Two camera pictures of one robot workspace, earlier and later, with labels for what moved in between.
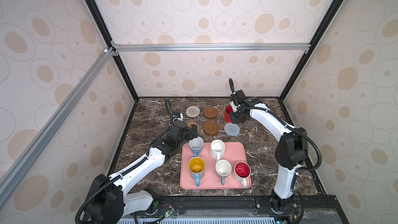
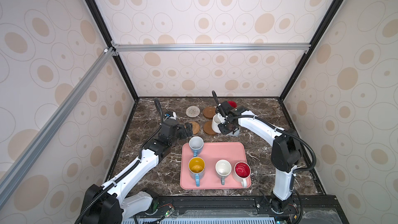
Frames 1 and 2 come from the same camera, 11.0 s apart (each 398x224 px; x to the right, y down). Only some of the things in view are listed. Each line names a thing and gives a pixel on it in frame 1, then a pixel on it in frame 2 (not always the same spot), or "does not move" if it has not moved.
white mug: [216, 149] -> [215, 122]
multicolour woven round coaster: [193, 111] does not move
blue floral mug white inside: [196, 145] does not move
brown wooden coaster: [210, 112] does not move
